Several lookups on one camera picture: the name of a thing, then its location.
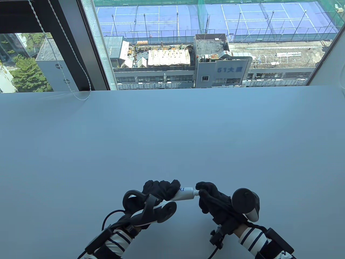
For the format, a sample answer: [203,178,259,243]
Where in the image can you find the person's right hand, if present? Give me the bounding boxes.
[195,181,248,230]

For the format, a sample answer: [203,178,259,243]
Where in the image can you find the person's left hand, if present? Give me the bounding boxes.
[119,179,181,230]

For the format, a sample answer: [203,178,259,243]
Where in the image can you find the white squeeze tube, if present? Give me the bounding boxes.
[171,186,201,202]

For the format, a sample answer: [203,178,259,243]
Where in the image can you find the person's right forearm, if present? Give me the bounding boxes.
[234,223,295,259]

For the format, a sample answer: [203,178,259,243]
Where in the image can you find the person's left forearm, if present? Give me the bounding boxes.
[93,227,135,259]

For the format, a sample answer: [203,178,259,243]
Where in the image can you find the black round controller on glove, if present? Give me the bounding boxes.
[231,188,261,223]

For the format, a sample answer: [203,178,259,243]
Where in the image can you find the grey building outside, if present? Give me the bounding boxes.
[194,34,253,88]

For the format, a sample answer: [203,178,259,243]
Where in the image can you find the blue tennis courts outside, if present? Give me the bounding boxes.
[96,1,339,43]

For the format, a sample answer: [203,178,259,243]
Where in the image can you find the green tree outside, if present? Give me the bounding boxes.
[10,54,53,93]

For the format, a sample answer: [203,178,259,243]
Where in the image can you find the black ring controller on glove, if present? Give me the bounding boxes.
[122,190,178,230]

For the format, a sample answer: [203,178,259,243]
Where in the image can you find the small black wrist camera mount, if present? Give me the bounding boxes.
[210,226,225,249]

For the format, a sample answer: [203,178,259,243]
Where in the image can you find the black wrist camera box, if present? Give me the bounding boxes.
[265,227,295,254]
[85,228,113,254]

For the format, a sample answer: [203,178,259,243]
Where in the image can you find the white blind cord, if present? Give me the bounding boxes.
[27,0,92,102]

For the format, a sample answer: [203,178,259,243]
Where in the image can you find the dark window frame post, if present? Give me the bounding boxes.
[55,0,111,91]

